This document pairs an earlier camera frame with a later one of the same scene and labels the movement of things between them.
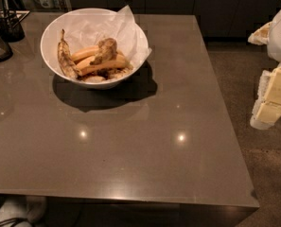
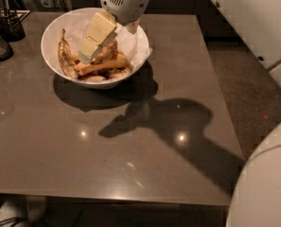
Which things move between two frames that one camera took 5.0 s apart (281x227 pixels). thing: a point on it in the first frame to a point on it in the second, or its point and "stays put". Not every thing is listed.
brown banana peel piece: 107,49 stays put
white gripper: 280,37 to 127,4
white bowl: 93,47 stays put
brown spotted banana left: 66,59 stays put
